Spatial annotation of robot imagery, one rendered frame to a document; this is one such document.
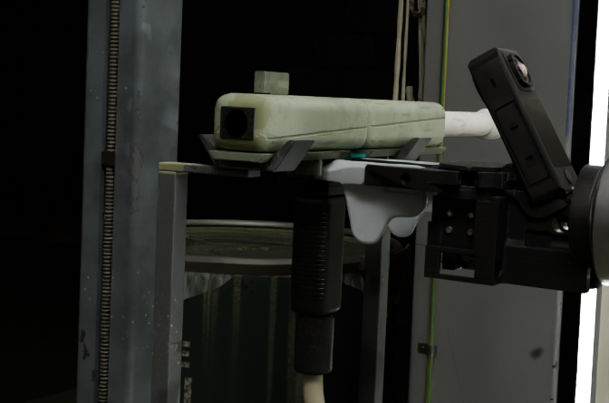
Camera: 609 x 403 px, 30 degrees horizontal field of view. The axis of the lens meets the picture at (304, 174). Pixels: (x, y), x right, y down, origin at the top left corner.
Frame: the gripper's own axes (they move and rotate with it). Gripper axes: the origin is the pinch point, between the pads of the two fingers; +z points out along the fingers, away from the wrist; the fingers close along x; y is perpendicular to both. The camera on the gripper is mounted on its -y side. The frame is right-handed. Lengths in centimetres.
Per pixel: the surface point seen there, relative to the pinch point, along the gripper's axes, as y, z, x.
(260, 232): 24, 82, 121
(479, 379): 27, 5, 46
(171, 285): 9.0, 7.8, -10.8
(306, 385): 17.1, 1.6, -1.3
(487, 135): -1.9, 1.2, 33.1
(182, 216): 4.0, 7.8, -9.8
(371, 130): -2.6, -0.4, 3.4
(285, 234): 24, 77, 123
